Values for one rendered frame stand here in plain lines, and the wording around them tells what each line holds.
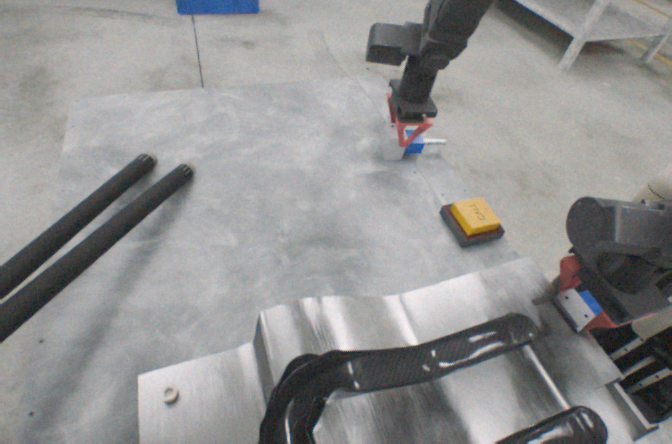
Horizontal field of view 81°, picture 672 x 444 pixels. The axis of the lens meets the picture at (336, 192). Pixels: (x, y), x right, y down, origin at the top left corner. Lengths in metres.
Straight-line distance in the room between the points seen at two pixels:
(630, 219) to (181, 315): 0.52
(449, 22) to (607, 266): 0.35
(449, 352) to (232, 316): 0.28
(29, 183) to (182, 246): 1.50
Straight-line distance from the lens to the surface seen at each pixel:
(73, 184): 0.78
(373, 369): 0.43
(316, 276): 0.59
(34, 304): 0.53
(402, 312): 0.49
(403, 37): 0.66
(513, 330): 0.54
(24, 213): 1.97
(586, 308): 0.65
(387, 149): 0.77
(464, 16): 0.55
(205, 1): 3.33
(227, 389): 0.47
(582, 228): 0.49
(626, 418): 0.59
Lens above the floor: 1.30
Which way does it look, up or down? 46 degrees down
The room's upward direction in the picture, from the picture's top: 10 degrees clockwise
